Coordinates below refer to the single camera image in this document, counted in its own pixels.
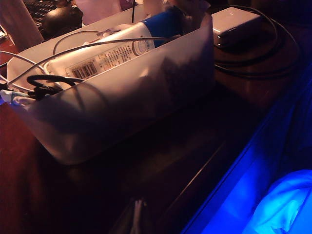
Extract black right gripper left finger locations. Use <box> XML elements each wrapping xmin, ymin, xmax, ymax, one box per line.
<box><xmin>113</xmin><ymin>199</ymin><xmax>137</xmax><ymax>234</ymax></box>

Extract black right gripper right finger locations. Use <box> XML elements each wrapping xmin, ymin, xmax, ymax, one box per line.
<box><xmin>139</xmin><ymin>199</ymin><xmax>158</xmax><ymax>234</ymax></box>

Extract translucent plastic storage box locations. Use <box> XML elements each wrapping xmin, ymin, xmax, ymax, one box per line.
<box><xmin>6</xmin><ymin>4</ymin><xmax>216</xmax><ymax>165</ymax></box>

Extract white liquid glue bottle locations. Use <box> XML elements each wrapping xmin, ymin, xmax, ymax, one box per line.
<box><xmin>46</xmin><ymin>7</ymin><xmax>183</xmax><ymax>80</ymax></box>

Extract black computer mouse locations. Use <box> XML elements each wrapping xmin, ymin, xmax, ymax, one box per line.
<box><xmin>42</xmin><ymin>6</ymin><xmax>83</xmax><ymax>39</ymax></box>

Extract white power adapter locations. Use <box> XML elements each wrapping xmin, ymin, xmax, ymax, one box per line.
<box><xmin>211</xmin><ymin>6</ymin><xmax>263</xmax><ymax>47</ymax></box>

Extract grey thermos bottle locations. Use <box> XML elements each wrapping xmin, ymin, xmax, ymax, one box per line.
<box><xmin>0</xmin><ymin>0</ymin><xmax>44</xmax><ymax>52</ymax></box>

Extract black keyboard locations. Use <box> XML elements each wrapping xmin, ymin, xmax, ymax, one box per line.
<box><xmin>23</xmin><ymin>0</ymin><xmax>64</xmax><ymax>27</ymax></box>

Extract black cable bundle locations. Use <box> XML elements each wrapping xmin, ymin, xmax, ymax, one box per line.
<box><xmin>26</xmin><ymin>74</ymin><xmax>86</xmax><ymax>100</ymax></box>

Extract grey cable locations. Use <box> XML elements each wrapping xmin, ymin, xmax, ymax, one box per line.
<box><xmin>7</xmin><ymin>36</ymin><xmax>182</xmax><ymax>86</ymax></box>

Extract looped white cable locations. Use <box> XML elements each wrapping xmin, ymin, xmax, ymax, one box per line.
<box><xmin>52</xmin><ymin>29</ymin><xmax>122</xmax><ymax>56</ymax></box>

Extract coiled black cable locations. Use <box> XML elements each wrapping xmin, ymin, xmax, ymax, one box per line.
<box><xmin>214</xmin><ymin>4</ymin><xmax>303</xmax><ymax>78</ymax></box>

